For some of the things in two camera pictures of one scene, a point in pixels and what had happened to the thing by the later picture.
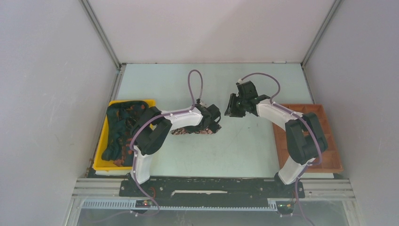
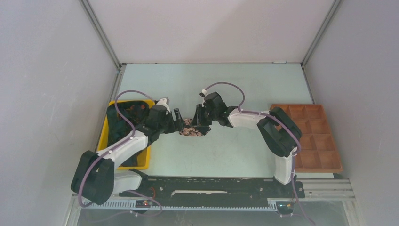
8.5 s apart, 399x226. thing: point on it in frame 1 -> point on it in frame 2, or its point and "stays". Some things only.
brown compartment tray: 331,161 stays
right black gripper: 231,110 -> 198,121
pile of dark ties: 121,117 stays
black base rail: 211,188 stays
